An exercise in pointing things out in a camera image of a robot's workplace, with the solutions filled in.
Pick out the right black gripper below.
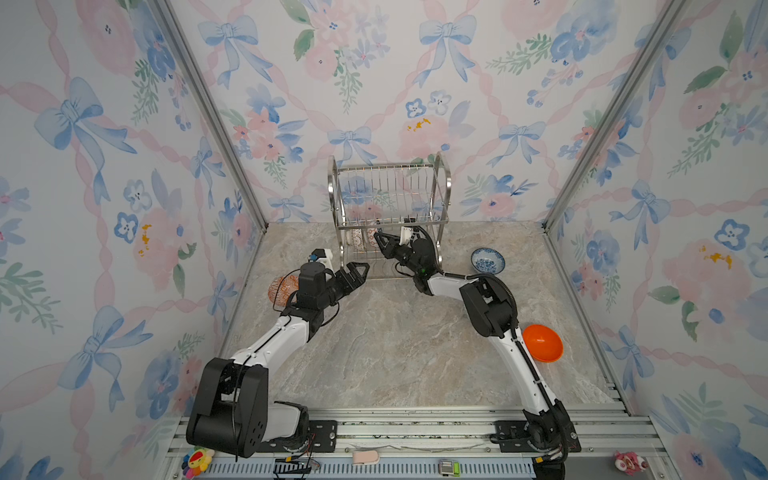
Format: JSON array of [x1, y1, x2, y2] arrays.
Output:
[[373, 234, 421, 280]]

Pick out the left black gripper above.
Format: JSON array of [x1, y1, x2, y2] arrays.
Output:
[[317, 262, 367, 313]]

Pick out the white maroon patterned bowl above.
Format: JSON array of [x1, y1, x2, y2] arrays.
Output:
[[347, 228, 367, 252]]

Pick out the dark blue patterned bowl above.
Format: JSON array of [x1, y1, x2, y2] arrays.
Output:
[[367, 227, 382, 248]]

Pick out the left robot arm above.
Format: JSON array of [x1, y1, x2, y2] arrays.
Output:
[[186, 262, 370, 458]]

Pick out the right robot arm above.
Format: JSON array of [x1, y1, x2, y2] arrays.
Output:
[[374, 227, 578, 464]]

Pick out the orange patterned bowl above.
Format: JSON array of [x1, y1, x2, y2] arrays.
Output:
[[268, 274, 298, 308]]

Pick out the blue white floral bowl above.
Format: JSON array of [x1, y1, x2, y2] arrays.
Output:
[[470, 247, 506, 275]]

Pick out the pink eraser block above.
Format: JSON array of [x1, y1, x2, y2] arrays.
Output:
[[352, 450, 380, 465]]

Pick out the plain orange bowl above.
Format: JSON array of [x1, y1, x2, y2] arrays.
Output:
[[523, 324, 564, 363]]

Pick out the small green device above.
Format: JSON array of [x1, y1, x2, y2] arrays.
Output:
[[438, 459, 461, 478]]

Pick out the colourful flower toy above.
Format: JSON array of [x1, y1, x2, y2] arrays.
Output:
[[181, 447, 215, 479]]

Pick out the pink plush toy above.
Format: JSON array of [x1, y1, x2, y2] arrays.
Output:
[[614, 452, 649, 476]]

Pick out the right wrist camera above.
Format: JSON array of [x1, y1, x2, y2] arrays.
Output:
[[399, 224, 419, 246]]

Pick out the chrome wire dish rack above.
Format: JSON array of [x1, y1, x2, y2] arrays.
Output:
[[327, 153, 452, 279]]

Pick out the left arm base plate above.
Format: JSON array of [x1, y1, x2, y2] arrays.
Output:
[[256, 420, 338, 455]]

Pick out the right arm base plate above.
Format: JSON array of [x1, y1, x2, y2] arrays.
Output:
[[490, 420, 582, 455]]

